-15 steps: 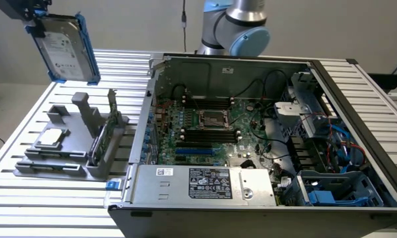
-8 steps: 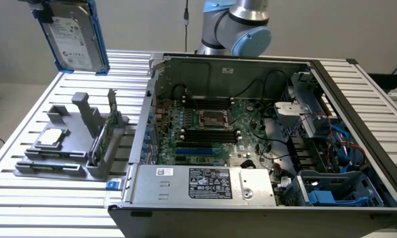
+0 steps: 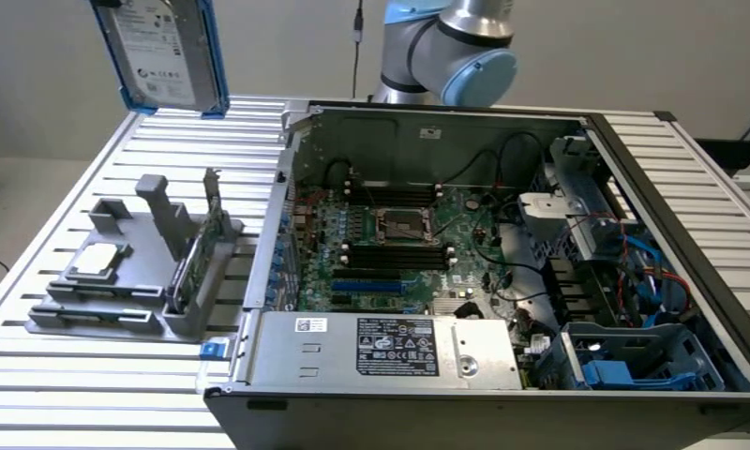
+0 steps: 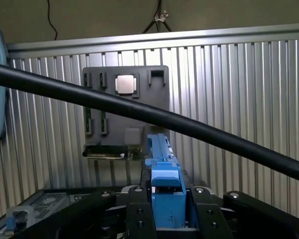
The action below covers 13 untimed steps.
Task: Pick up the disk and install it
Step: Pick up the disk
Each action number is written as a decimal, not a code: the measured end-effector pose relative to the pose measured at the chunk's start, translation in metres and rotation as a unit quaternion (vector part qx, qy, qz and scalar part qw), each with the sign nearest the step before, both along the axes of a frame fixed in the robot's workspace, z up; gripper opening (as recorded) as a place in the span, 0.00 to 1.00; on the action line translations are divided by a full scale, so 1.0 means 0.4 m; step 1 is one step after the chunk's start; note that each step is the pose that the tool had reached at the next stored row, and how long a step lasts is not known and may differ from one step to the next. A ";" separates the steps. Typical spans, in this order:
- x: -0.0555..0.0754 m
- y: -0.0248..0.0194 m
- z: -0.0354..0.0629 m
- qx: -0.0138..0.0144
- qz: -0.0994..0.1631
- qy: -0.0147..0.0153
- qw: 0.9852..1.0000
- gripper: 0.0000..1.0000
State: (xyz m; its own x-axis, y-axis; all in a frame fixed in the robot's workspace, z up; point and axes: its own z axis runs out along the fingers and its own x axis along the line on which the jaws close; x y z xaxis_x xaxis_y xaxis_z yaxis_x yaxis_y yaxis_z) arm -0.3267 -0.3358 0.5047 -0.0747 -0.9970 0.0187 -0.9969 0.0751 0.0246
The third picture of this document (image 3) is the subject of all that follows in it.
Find black expansion slot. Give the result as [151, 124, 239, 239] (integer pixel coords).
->
[330, 268, 403, 283]

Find blue data wire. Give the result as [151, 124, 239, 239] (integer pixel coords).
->
[621, 232, 683, 332]

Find open black PC case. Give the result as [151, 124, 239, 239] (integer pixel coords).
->
[201, 97, 750, 441]

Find red wire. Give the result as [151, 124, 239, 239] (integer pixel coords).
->
[617, 232, 691, 322]

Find silver metal drive cage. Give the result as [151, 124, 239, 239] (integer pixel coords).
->
[517, 134, 639, 263]

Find silver chipset heatsink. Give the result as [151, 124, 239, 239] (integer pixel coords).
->
[431, 298, 497, 321]

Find blue expansion slot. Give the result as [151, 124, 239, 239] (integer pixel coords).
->
[330, 280, 403, 294]

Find blue disk bay latch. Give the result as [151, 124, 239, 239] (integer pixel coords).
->
[577, 359, 634, 390]

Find green graphics card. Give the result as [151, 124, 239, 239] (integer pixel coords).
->
[163, 167, 227, 316]

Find silver CPU chip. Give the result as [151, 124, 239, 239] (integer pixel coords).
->
[71, 243, 133, 278]

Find grey parts rack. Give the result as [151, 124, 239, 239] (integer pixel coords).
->
[26, 172, 249, 345]

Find small blue plastic clip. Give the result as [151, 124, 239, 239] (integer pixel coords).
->
[198, 338, 233, 363]

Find black RAM slot bank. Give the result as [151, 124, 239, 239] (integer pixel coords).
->
[347, 179, 443, 206]
[339, 242, 457, 272]

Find short black wire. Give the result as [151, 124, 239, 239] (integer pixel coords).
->
[322, 158, 358, 189]

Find black hanging cable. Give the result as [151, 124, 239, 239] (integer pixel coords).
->
[349, 0, 367, 100]

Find black power wire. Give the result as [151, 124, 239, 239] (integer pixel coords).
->
[485, 260, 565, 302]

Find long black looped wire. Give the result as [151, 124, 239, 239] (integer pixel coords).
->
[443, 131, 550, 188]

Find grey disk bay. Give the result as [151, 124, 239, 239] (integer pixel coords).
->
[557, 320, 729, 391]

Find silver power supply unit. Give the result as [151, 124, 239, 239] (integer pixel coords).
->
[233, 310, 527, 392]

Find green motherboard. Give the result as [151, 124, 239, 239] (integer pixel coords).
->
[285, 184, 515, 321]

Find black flat panel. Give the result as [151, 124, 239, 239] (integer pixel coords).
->
[691, 137, 750, 171]

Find hard disk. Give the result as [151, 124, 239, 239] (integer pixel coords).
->
[89, 0, 230, 120]

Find CPU socket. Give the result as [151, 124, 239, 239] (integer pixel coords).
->
[363, 205, 439, 247]

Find green RAM stick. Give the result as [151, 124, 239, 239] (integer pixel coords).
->
[50, 280, 163, 297]

